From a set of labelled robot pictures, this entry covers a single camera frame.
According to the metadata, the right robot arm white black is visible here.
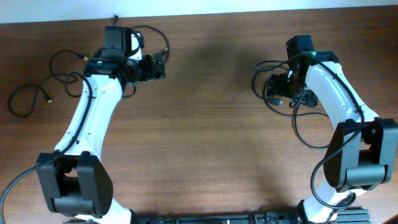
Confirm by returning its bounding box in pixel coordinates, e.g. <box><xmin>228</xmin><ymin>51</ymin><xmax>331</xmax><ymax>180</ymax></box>
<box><xmin>262</xmin><ymin>35</ymin><xmax>397</xmax><ymax>223</ymax></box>

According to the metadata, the thin black USB cable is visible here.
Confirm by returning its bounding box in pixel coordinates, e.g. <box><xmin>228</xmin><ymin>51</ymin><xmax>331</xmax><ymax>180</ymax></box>
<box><xmin>111</xmin><ymin>14</ymin><xmax>170</xmax><ymax>65</ymax></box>

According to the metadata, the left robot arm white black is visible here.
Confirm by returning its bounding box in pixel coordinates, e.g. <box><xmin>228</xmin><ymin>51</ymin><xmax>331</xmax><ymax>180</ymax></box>
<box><xmin>37</xmin><ymin>26</ymin><xmax>170</xmax><ymax>223</ymax></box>

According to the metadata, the black micro USB cable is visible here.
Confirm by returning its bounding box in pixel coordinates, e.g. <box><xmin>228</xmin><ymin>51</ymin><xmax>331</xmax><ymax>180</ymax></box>
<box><xmin>251</xmin><ymin>59</ymin><xmax>330</xmax><ymax>150</ymax></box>

